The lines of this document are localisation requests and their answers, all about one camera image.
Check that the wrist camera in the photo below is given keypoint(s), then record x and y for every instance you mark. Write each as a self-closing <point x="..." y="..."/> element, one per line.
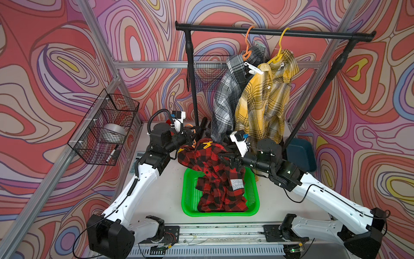
<point x="178" y="118"/>
<point x="240" y="138"/>

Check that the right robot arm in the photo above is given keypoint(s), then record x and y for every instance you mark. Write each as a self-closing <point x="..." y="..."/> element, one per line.
<point x="357" y="228"/>

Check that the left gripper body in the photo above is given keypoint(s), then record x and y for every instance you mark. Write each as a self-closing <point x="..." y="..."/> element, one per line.
<point x="179" y="141"/>

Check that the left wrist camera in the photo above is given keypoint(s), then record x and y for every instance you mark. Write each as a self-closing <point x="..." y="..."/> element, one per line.
<point x="178" y="118"/>

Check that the black clothes rack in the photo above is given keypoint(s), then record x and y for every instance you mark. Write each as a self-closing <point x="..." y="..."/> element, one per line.
<point x="352" y="38"/>

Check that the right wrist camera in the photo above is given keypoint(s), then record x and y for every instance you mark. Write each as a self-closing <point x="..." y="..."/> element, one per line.
<point x="240" y="138"/>

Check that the grey plaid shirt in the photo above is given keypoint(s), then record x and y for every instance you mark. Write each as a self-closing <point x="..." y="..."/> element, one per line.
<point x="226" y="97"/>

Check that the white marker in wire basket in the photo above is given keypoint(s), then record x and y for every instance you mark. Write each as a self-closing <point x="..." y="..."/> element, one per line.
<point x="111" y="154"/>

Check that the black wire basket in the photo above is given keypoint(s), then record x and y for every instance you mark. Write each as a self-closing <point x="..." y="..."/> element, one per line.
<point x="108" y="108"/>

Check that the yellow hanger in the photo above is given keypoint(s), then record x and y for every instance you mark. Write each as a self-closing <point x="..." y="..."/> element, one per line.
<point x="279" y="45"/>

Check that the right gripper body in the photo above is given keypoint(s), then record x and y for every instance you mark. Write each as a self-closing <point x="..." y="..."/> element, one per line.
<point x="238" y="162"/>

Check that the red black plaid shirt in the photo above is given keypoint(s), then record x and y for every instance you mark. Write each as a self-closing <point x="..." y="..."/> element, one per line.
<point x="222" y="187"/>

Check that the teal clothespin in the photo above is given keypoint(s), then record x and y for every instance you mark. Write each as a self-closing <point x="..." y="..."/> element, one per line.
<point x="260" y="44"/>

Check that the dark teal tray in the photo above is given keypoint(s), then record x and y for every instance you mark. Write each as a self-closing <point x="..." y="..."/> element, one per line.
<point x="300" y="152"/>

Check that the grey tape roll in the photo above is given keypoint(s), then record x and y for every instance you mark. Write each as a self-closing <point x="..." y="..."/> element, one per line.
<point x="112" y="134"/>

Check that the yellow plaid shirt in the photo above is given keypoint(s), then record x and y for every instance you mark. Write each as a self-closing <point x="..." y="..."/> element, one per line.
<point x="261" y="109"/>

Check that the orange hanger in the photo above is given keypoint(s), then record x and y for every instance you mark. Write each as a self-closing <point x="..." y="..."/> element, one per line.
<point x="192" y="130"/>
<point x="247" y="52"/>

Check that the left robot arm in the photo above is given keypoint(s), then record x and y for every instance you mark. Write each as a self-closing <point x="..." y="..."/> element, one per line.
<point x="113" y="234"/>

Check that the green plastic basket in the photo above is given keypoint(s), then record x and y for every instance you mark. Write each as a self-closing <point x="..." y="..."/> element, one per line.
<point x="191" y="196"/>

